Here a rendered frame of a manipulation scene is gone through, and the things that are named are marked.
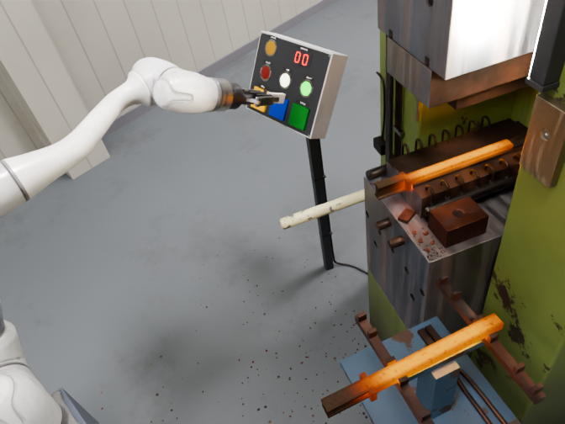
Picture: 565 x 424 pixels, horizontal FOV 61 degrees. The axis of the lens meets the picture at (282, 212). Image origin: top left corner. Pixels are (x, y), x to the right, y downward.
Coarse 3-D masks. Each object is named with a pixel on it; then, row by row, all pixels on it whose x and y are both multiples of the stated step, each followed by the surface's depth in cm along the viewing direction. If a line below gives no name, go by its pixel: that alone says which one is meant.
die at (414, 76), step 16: (400, 48) 110; (400, 64) 112; (416, 64) 105; (496, 64) 105; (512, 64) 106; (528, 64) 108; (400, 80) 115; (416, 80) 108; (432, 80) 102; (448, 80) 103; (464, 80) 105; (480, 80) 106; (496, 80) 108; (512, 80) 109; (416, 96) 110; (432, 96) 105; (448, 96) 106; (464, 96) 108
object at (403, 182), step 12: (492, 144) 135; (504, 144) 134; (456, 156) 133; (468, 156) 133; (480, 156) 132; (432, 168) 131; (444, 168) 131; (384, 180) 129; (396, 180) 129; (408, 180) 129; (384, 192) 130; (396, 192) 131
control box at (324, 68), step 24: (264, 48) 167; (288, 48) 159; (312, 48) 152; (288, 72) 160; (312, 72) 153; (336, 72) 152; (288, 96) 162; (312, 96) 155; (336, 96) 158; (312, 120) 156
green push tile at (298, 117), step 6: (294, 108) 160; (300, 108) 158; (306, 108) 156; (294, 114) 160; (300, 114) 158; (306, 114) 156; (288, 120) 162; (294, 120) 160; (300, 120) 159; (306, 120) 157; (294, 126) 161; (300, 126) 159
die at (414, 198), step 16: (480, 128) 145; (496, 128) 144; (512, 128) 141; (448, 144) 142; (464, 144) 139; (480, 144) 138; (400, 160) 140; (416, 160) 138; (432, 160) 137; (480, 160) 132; (496, 160) 132; (512, 160) 131; (432, 176) 130; (448, 176) 131; (464, 176) 130; (480, 176) 129; (496, 176) 130; (416, 192) 128; (416, 208) 132
